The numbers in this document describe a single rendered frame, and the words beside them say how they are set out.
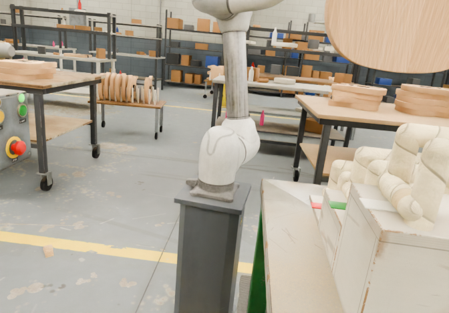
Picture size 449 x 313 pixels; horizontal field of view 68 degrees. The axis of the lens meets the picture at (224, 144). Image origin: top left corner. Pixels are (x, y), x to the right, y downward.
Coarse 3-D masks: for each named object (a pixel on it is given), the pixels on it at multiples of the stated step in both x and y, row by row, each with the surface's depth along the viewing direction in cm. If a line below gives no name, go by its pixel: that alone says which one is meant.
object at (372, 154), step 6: (360, 150) 62; (366, 150) 62; (372, 150) 62; (378, 150) 62; (384, 150) 62; (390, 150) 62; (366, 156) 62; (372, 156) 62; (378, 156) 62; (384, 156) 61; (420, 156) 61
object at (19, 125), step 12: (0, 96) 84; (12, 96) 89; (0, 108) 84; (12, 108) 89; (12, 120) 89; (24, 120) 94; (0, 132) 85; (12, 132) 90; (24, 132) 95; (0, 144) 86; (0, 156) 86; (12, 156) 90; (24, 156) 96; (0, 168) 87
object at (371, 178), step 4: (368, 172) 55; (372, 172) 55; (376, 172) 54; (368, 176) 55; (372, 176) 55; (376, 176) 54; (368, 180) 55; (372, 180) 55; (376, 180) 54; (368, 184) 55; (372, 184) 55; (376, 184) 55
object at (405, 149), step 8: (400, 136) 45; (400, 144) 45; (408, 144) 45; (416, 144) 45; (392, 152) 47; (400, 152) 45; (408, 152) 45; (416, 152) 45; (392, 160) 46; (400, 160) 46; (408, 160) 45; (392, 168) 46; (400, 168) 46; (408, 168) 45; (400, 176) 46; (408, 176) 46; (408, 184) 47
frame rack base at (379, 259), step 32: (352, 192) 51; (352, 224) 49; (384, 224) 40; (448, 224) 41; (352, 256) 48; (384, 256) 39; (416, 256) 39; (448, 256) 38; (352, 288) 46; (384, 288) 41; (416, 288) 40; (448, 288) 40
